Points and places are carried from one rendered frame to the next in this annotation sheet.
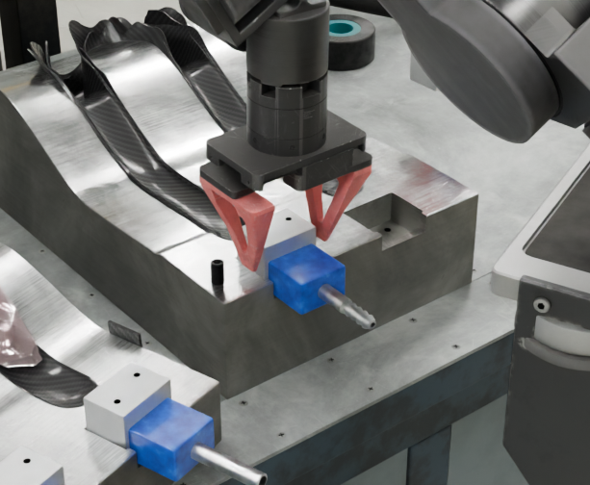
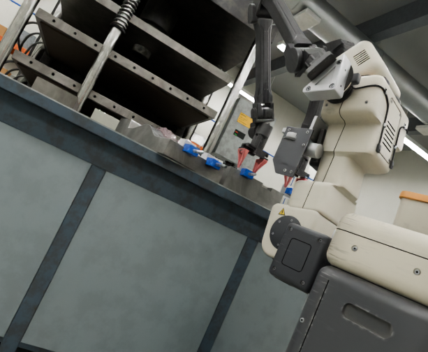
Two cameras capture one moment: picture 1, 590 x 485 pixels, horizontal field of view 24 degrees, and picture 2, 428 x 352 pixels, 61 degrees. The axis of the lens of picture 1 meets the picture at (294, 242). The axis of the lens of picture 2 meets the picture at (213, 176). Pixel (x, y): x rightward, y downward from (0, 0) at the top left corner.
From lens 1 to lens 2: 1.01 m
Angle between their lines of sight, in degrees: 43
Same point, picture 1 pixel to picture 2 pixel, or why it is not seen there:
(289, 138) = (256, 143)
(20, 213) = not seen: hidden behind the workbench
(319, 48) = (268, 131)
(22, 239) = not seen: hidden behind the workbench
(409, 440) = (248, 234)
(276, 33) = (262, 124)
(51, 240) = not seen: hidden behind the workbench
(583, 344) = (293, 135)
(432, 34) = (289, 53)
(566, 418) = (285, 151)
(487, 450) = (262, 260)
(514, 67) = (298, 51)
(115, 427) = (205, 156)
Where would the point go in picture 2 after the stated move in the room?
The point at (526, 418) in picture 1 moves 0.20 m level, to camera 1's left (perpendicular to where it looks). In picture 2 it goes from (278, 152) to (223, 132)
